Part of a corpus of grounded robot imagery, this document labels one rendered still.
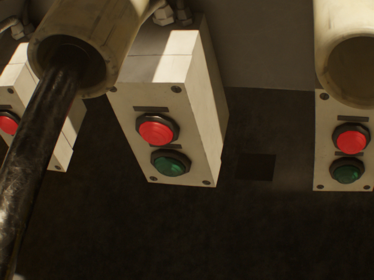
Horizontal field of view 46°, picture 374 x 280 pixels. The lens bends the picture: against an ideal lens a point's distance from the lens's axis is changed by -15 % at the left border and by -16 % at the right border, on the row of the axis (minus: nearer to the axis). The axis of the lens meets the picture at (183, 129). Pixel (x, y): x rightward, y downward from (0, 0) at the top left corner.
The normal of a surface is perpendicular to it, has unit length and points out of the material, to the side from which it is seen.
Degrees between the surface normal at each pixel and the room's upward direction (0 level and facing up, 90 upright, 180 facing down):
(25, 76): 90
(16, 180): 32
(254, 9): 90
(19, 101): 90
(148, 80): 0
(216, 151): 90
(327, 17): 49
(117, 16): 64
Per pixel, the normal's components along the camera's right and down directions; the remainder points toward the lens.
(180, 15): -0.24, 0.71
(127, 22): 0.90, -0.07
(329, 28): -0.79, -0.49
